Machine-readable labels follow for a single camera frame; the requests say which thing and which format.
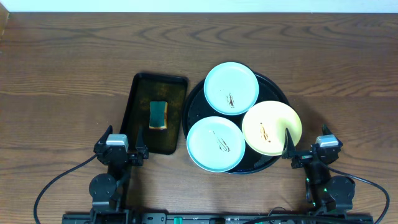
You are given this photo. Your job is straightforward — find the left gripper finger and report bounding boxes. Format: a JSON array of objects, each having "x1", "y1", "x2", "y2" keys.
[
  {"x1": 98, "y1": 125, "x2": 113, "y2": 144},
  {"x1": 136, "y1": 126, "x2": 146, "y2": 148}
]

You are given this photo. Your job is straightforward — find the yellow plate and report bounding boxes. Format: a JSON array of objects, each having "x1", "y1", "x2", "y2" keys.
[{"x1": 242, "y1": 101, "x2": 302, "y2": 156}]

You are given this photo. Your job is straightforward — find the green and yellow sponge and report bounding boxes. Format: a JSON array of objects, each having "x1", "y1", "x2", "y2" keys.
[{"x1": 149, "y1": 101, "x2": 168, "y2": 129}]

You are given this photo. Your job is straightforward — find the light blue plate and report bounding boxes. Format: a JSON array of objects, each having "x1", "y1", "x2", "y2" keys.
[
  {"x1": 187, "y1": 116, "x2": 246, "y2": 172},
  {"x1": 203, "y1": 62, "x2": 259, "y2": 116}
]

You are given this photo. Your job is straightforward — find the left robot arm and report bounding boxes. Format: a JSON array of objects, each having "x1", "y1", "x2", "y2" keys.
[{"x1": 89, "y1": 126, "x2": 149, "y2": 213}]

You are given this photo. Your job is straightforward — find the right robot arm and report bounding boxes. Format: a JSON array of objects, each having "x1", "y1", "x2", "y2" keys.
[{"x1": 282, "y1": 125, "x2": 355, "y2": 216}]

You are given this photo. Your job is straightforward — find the black rectangular tray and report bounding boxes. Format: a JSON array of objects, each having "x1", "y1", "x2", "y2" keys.
[{"x1": 120, "y1": 73, "x2": 187, "y2": 155}]

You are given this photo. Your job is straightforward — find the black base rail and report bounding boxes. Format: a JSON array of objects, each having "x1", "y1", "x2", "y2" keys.
[{"x1": 61, "y1": 212, "x2": 374, "y2": 224}]

